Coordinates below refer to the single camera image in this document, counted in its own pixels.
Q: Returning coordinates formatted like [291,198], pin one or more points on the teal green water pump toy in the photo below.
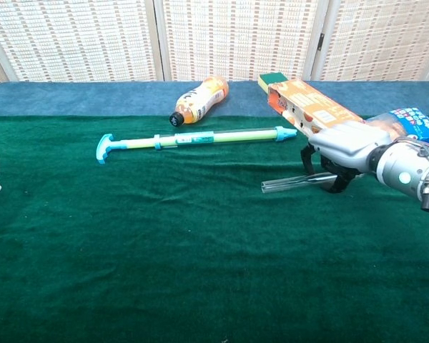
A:
[193,138]

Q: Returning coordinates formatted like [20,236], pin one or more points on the blue fleece table cover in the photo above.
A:
[93,98]

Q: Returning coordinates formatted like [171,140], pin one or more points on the orange drink plastic bottle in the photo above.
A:
[200,101]

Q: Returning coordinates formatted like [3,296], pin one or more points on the green yellow sponge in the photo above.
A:
[271,80]

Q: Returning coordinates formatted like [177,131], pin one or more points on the orange cardboard snack box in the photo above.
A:
[314,107]

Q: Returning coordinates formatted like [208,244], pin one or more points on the blue snack bag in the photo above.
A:
[418,125]

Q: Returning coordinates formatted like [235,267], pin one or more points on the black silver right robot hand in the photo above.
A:
[346,143]

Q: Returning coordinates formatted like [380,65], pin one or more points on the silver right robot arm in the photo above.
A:
[391,164]

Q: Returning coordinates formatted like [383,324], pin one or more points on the clear plastic tube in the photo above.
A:
[286,183]

